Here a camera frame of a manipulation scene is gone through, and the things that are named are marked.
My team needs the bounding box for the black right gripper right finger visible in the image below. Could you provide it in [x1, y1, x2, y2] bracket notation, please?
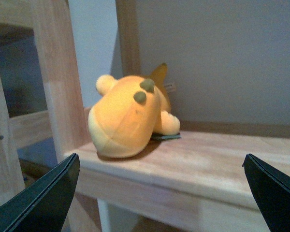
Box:
[242, 154, 290, 232]

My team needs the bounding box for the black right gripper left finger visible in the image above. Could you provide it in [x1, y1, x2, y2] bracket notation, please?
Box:
[0, 153, 80, 232]

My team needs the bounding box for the orange plush toy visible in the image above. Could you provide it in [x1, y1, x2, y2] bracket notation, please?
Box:
[88, 63, 180, 158]

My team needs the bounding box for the wooden shelf unit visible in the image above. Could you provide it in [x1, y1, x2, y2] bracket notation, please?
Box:
[0, 0, 290, 232]

